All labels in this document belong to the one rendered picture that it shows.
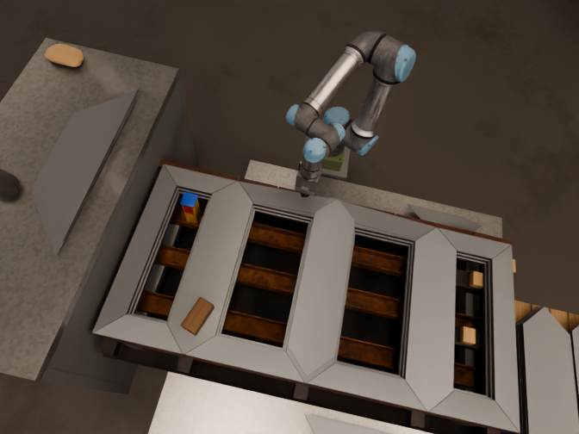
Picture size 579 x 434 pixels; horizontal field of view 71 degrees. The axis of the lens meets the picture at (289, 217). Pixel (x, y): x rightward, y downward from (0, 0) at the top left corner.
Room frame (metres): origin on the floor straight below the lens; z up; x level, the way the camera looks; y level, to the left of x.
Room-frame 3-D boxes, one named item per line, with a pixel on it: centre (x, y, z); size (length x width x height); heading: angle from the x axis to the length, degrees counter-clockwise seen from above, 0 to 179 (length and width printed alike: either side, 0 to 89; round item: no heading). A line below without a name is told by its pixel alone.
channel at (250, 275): (0.52, -0.19, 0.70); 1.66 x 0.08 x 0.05; 89
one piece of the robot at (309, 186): (0.83, -0.03, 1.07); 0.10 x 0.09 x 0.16; 171
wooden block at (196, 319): (0.27, 0.25, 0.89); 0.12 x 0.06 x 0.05; 162
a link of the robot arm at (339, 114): (1.26, -0.12, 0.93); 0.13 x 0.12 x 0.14; 63
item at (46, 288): (0.61, 0.92, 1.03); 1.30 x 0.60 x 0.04; 179
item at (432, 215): (0.98, -0.74, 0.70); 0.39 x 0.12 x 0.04; 89
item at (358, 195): (1.02, -0.39, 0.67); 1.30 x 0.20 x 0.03; 89
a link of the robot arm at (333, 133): (0.94, -0.07, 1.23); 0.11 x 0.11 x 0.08; 63
